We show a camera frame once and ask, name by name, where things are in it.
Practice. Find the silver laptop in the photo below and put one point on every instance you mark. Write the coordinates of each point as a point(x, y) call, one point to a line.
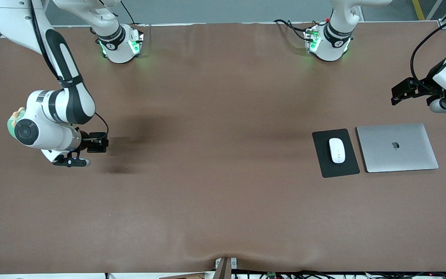
point(401, 155)

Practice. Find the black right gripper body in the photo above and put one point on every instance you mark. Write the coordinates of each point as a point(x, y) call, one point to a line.
point(86, 141)

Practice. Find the metal table clamp bracket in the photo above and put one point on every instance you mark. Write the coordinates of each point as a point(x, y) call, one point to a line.
point(225, 269)

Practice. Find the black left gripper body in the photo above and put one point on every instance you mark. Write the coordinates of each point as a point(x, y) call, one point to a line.
point(426, 86)

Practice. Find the green plush toy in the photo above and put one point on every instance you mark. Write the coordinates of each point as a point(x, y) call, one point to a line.
point(14, 122)

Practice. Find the brown table cover mat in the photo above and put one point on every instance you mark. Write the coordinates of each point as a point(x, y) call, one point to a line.
point(207, 193)

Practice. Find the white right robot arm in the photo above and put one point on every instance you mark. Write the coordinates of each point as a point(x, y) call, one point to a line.
point(68, 106)

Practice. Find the white computer mouse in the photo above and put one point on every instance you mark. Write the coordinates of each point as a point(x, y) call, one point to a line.
point(337, 151)

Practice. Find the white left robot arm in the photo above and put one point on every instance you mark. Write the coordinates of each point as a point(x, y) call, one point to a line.
point(337, 38)

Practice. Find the black mouse pad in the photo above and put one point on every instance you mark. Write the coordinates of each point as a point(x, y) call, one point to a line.
point(319, 162)

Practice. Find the green circuit board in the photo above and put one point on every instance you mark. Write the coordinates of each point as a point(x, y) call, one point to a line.
point(272, 275)

